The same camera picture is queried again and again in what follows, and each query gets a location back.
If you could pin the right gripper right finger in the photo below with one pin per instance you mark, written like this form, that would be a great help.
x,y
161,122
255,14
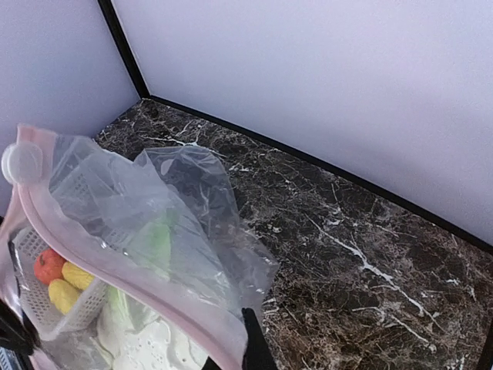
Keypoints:
x,y
257,355

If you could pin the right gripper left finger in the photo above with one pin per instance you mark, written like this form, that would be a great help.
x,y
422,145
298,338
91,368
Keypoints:
x,y
17,334

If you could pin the clear zip top bag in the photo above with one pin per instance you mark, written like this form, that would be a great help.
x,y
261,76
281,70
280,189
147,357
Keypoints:
x,y
110,263

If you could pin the white cauliflower with leaves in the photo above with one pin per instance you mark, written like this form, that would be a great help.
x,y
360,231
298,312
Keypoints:
x,y
136,336

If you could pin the white perforated plastic basket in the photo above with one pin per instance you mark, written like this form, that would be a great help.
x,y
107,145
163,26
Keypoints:
x,y
34,295

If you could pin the lower yellow squash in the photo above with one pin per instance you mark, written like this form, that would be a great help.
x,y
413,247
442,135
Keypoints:
x,y
63,295

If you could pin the yellow squash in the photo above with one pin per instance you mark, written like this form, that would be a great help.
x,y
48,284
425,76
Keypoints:
x,y
63,295
77,277

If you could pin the small orange pumpkin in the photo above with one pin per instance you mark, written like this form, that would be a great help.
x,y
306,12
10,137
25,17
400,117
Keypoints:
x,y
48,266

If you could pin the upper yellow squash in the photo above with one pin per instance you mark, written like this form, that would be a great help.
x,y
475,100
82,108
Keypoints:
x,y
77,277

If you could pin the left black frame post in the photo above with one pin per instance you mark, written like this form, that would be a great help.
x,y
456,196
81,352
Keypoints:
x,y
119,38

